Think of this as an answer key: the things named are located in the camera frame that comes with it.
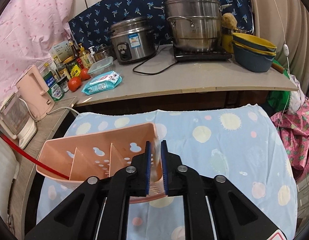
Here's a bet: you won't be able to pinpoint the pink perforated utensil holder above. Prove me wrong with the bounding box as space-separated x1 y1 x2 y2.
36 122 165 204

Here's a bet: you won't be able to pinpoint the red chopstick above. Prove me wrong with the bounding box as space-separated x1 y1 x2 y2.
0 131 69 180

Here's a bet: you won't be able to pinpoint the blue patterned tablecloth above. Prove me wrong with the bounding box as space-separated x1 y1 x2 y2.
36 105 298 239

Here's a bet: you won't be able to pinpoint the blue wet wipes pack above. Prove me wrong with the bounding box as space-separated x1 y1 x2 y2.
81 71 122 95

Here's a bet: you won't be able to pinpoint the clear food container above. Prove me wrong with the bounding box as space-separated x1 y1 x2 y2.
88 56 113 77

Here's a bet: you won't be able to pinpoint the red tomato back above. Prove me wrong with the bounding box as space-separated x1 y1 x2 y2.
79 68 91 81

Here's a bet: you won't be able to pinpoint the red tomato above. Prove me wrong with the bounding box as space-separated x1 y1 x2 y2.
79 68 91 81
68 76 82 92

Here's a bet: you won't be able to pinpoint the red tomato front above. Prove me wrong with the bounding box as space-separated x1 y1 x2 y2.
68 76 82 92

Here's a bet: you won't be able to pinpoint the small steel pot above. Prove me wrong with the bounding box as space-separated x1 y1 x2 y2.
94 44 114 62

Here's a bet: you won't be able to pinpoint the yellow seasoning packet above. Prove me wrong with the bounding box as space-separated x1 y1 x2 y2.
70 64 81 77

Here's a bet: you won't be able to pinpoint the steel rice cooker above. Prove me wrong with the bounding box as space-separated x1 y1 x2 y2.
110 17 155 64

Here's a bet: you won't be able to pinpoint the green label bottle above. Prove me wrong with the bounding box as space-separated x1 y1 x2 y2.
41 63 63 102

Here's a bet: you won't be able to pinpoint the yellow oil bottle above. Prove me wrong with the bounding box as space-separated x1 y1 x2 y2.
79 44 92 69

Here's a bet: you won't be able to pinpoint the black induction cooktop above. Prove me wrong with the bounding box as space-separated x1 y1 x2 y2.
173 45 231 62

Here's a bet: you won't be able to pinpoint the white carton box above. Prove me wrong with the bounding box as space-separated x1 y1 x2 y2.
49 40 73 62

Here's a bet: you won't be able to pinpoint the pink electric kettle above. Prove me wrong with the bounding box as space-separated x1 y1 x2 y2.
16 65 55 121

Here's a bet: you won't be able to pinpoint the stacked yellow blue bowls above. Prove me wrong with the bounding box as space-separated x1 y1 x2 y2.
232 33 276 73

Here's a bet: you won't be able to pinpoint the navy floral backsplash cloth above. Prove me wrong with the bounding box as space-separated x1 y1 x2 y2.
69 0 254 48

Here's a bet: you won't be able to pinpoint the pink floral cloth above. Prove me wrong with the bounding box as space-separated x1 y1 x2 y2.
270 98 309 181

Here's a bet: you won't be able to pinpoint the white blender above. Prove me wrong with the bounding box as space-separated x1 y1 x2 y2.
0 92 37 149

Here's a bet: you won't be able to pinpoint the stacked steel steamer pot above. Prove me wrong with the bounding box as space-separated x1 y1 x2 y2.
161 0 231 53

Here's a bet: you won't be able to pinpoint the yellow sponge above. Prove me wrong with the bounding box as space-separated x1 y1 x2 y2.
221 12 237 30

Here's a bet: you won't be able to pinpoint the pink dotted curtain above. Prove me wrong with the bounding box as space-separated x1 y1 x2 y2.
0 0 73 106

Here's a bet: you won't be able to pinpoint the beige hanging curtain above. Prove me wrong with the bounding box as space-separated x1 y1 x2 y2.
251 0 309 92

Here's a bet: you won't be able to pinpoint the black power cable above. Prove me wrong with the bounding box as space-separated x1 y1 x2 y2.
132 43 179 76

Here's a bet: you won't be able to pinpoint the white corded switch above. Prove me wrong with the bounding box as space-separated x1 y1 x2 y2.
263 0 291 120

